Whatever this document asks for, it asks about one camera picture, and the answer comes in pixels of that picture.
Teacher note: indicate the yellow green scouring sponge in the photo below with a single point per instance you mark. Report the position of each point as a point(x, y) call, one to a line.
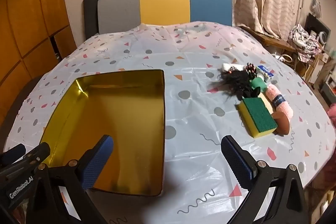
point(258, 115)

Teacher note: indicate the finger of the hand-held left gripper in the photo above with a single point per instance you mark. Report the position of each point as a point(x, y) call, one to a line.
point(14, 151)
point(39, 151)

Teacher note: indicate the black wig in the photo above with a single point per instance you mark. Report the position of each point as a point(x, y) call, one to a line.
point(233, 82)

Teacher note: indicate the white steam iron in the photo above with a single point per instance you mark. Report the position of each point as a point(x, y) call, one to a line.
point(316, 5)

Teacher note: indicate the black monitor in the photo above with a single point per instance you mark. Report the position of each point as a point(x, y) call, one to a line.
point(316, 23)

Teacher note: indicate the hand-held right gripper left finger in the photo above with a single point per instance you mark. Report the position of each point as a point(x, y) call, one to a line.
point(98, 161)

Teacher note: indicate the pink towel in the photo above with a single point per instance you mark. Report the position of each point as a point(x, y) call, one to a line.
point(273, 91)

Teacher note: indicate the wooden wardrobe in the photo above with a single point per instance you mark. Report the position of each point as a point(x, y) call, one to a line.
point(26, 16)

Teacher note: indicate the pile of clothes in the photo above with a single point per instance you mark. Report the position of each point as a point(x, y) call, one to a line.
point(304, 43)

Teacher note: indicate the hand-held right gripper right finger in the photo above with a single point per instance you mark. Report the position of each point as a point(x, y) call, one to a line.
point(237, 163)

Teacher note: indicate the patterned plastic tablecloth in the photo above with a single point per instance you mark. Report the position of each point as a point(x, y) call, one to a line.
point(183, 56)

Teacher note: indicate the gold tin box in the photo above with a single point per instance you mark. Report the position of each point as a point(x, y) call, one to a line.
point(118, 121)

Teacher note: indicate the white sponge block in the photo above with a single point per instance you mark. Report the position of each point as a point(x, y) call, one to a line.
point(232, 66)

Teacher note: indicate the grey yellow blue chair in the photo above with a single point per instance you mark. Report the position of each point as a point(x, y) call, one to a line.
point(162, 3)

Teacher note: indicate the green silicone bottle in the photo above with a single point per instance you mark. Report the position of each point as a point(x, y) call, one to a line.
point(257, 83)

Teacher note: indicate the white round gadget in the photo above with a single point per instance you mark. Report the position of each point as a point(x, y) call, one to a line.
point(323, 37)

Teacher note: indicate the wooden side table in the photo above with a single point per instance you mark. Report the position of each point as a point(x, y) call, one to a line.
point(273, 41)

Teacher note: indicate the blue tissue pack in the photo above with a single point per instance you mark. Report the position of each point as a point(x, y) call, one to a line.
point(266, 72)

